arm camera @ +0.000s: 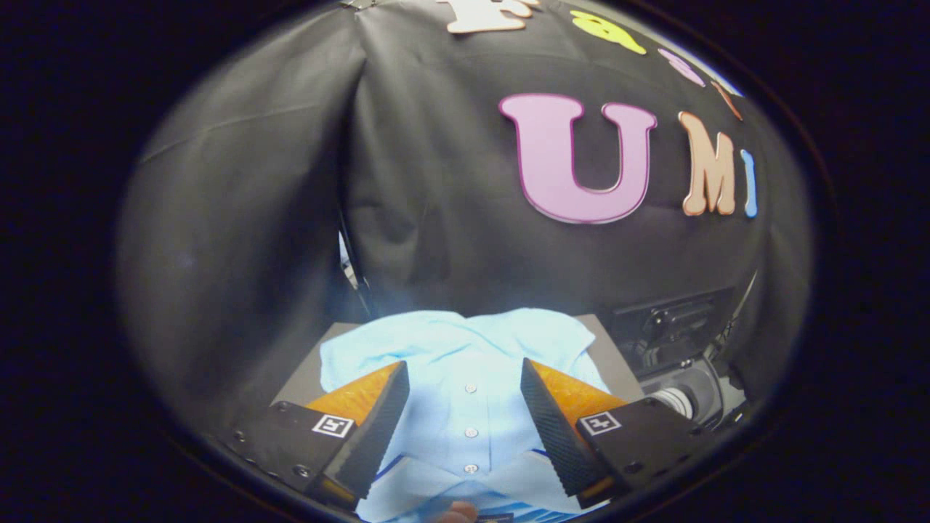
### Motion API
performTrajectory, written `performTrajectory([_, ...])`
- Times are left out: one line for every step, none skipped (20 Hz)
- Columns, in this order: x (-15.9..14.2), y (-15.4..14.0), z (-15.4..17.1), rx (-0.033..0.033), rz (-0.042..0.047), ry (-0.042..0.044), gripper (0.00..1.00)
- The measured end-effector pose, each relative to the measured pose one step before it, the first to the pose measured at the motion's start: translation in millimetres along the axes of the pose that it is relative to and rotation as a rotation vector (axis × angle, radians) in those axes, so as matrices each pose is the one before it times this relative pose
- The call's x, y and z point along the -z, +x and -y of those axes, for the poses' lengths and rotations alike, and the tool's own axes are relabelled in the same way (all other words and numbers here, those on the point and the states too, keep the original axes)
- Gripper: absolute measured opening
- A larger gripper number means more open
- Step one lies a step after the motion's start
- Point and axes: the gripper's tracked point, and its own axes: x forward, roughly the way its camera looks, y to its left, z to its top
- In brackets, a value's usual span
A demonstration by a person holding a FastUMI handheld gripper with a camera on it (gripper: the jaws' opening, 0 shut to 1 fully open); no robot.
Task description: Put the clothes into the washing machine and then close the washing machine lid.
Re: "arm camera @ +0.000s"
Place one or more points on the light blue button shirt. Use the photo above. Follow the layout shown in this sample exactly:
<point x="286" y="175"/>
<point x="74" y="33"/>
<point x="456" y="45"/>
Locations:
<point x="465" y="356"/>

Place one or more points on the dark washing machine lid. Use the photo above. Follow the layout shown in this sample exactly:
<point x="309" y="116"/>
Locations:
<point x="676" y="319"/>

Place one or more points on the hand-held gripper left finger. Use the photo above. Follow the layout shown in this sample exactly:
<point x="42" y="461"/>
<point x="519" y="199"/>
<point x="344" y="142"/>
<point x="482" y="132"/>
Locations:
<point x="374" y="428"/>

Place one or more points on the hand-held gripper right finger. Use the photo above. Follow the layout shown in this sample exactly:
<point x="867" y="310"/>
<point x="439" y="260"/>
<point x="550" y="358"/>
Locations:
<point x="556" y="428"/>

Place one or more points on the dark cabinet with beige side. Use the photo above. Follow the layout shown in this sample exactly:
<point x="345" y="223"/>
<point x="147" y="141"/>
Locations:
<point x="621" y="349"/>

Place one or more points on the grey top-load washing machine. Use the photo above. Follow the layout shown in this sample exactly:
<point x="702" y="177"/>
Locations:
<point x="690" y="399"/>

